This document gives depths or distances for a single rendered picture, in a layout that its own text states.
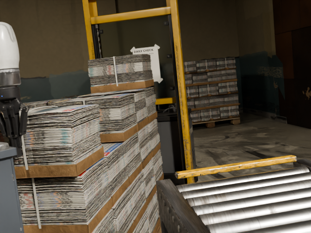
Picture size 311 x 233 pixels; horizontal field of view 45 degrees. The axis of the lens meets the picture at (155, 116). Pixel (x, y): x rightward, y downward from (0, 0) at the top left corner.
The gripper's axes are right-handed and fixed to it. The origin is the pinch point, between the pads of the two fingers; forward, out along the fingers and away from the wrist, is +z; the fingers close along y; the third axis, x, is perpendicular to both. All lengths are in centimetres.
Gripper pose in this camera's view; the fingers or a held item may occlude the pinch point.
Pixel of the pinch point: (16, 146)
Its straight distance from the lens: 135.6
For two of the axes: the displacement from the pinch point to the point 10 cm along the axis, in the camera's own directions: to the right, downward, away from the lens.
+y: -9.8, 0.8, 2.0
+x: -1.9, 1.4, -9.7
